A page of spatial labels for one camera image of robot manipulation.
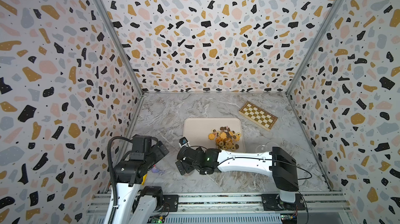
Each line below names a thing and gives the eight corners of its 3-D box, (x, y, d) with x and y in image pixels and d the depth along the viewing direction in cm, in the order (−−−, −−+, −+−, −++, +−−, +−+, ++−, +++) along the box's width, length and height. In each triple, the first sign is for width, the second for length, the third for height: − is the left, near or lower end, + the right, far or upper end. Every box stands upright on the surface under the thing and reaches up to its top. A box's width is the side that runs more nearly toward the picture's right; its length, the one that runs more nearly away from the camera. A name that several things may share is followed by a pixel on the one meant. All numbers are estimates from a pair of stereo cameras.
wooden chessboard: (237, 113, 112) (238, 110, 110) (246, 103, 119) (247, 100, 116) (269, 132, 103) (270, 129, 100) (276, 120, 109) (278, 117, 106)
